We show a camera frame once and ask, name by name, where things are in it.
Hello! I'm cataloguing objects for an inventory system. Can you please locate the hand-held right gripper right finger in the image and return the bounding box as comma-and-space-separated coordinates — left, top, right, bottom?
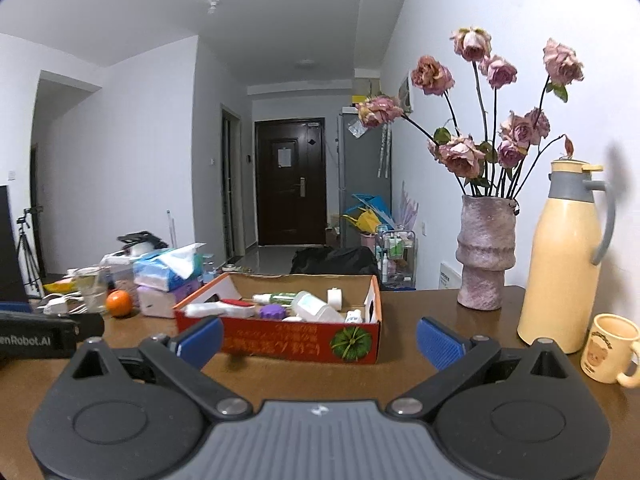
387, 316, 583, 418

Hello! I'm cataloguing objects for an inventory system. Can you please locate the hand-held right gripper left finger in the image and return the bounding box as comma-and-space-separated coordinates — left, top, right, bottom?
59, 316, 253, 420

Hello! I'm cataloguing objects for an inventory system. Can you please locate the red lint brush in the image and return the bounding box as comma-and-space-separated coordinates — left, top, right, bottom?
184, 298, 257, 319

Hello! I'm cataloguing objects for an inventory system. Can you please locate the cardboard box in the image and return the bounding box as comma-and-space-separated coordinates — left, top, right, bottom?
173, 273, 383, 365

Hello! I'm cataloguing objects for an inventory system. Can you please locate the green spray bottle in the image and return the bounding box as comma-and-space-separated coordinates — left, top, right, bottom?
252, 292, 301, 306

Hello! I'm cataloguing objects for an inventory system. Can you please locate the large clear plastic bottle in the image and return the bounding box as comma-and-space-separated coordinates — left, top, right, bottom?
290, 291, 346, 324

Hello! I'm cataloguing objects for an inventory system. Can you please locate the purple tissue pack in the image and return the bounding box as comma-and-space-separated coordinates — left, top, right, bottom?
136, 280, 203, 319

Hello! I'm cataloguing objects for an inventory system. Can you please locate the clear drinking glass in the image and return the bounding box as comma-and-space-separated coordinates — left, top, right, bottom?
74, 266, 110, 316

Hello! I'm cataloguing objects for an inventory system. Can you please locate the blue tissue pack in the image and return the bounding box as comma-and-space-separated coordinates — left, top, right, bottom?
132, 242, 207, 292

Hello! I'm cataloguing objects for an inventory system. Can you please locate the metal trolley cart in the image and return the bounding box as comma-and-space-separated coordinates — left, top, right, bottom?
375, 226, 418, 289

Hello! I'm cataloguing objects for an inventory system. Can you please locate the orange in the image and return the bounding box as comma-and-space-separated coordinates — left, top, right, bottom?
106, 290, 133, 318

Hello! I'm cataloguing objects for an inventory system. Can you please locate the pink textured vase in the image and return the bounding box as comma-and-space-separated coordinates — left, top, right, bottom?
456, 195, 518, 311

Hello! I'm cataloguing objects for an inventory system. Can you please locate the clear plastic food container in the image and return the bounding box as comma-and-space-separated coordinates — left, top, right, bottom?
102, 255, 136, 293

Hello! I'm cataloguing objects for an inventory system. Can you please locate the group of toiletry bottles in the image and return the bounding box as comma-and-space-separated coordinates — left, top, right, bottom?
380, 232, 411, 281

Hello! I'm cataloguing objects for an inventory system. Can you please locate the black folding stand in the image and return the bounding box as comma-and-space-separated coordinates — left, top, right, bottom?
117, 231, 169, 251

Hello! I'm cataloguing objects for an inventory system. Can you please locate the black cloth bundle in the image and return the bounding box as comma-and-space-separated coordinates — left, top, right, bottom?
291, 246, 381, 277

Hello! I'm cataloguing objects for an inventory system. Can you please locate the yellow bag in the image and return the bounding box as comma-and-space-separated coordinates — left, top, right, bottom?
342, 210, 381, 234

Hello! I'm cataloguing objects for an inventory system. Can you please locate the yellow thermos jug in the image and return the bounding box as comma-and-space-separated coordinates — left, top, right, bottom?
516, 159, 616, 355

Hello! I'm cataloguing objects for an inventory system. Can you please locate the blue folding rack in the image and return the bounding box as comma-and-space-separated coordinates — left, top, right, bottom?
351, 192, 392, 223

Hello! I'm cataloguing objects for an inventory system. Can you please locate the glass side door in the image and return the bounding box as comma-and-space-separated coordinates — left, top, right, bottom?
221, 105, 246, 261

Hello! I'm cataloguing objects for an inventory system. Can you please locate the cream bear print mug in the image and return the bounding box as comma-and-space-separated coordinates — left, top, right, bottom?
580, 313, 640, 388

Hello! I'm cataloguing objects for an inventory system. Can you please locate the dark brown door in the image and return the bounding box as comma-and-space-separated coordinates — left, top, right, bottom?
254, 119, 326, 247

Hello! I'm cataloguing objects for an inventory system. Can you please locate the grey refrigerator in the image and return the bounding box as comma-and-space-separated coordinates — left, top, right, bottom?
336, 110, 393, 248

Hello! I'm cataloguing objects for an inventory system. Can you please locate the bunch of dried pink roses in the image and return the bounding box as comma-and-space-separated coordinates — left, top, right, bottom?
356, 26, 586, 201

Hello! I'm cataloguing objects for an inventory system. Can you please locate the white charger with cables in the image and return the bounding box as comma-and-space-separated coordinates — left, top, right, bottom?
37, 291, 87, 316

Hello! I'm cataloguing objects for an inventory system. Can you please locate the black camera tripod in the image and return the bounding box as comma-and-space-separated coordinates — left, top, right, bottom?
15, 206, 46, 297

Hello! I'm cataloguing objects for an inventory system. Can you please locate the wall picture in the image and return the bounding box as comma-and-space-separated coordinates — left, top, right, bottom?
398, 74, 415, 114

